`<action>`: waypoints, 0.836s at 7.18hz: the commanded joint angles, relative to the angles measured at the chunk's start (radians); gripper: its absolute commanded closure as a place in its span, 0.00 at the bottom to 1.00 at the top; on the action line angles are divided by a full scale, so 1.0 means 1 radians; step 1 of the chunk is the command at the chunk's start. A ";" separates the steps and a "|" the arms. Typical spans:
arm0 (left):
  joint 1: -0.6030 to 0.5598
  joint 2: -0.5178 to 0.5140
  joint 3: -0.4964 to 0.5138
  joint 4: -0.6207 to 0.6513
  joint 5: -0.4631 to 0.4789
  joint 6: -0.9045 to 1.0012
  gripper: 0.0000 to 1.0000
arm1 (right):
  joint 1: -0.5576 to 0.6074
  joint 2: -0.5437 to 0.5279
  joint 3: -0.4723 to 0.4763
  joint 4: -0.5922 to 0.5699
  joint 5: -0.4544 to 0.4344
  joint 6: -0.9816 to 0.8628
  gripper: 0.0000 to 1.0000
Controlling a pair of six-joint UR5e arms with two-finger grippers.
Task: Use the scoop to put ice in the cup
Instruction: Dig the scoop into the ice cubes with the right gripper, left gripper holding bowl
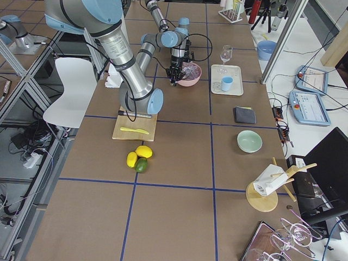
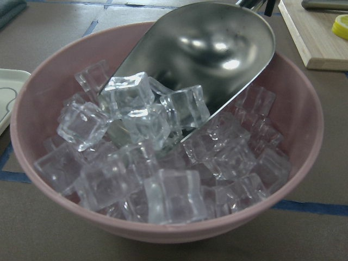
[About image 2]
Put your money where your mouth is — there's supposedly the metal ice scoop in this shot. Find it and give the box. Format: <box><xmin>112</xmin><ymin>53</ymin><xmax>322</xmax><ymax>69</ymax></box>
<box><xmin>115</xmin><ymin>1</ymin><xmax>275</xmax><ymax>116</ymax></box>

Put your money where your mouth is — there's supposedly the clear ice cube pile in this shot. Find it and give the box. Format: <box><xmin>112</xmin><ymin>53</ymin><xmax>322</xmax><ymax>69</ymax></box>
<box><xmin>34</xmin><ymin>60</ymin><xmax>291</xmax><ymax>225</ymax></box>

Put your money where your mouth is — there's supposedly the white serving tray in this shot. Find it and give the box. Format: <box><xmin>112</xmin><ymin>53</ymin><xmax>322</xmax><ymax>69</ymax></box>
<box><xmin>1</xmin><ymin>69</ymin><xmax>30</xmax><ymax>134</ymax></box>

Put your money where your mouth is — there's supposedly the wooden cutting board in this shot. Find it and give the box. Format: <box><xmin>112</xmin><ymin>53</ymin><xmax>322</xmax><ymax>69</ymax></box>
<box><xmin>278</xmin><ymin>1</ymin><xmax>347</xmax><ymax>71</ymax></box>

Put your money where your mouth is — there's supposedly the yellow lemon half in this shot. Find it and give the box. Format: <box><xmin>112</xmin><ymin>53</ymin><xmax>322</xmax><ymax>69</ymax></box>
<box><xmin>331</xmin><ymin>14</ymin><xmax>348</xmax><ymax>40</ymax></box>

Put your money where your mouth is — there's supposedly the dark grey folded cloth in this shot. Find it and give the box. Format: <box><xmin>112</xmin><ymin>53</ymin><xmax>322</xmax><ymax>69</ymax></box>
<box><xmin>0</xmin><ymin>0</ymin><xmax>27</xmax><ymax>29</ymax></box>

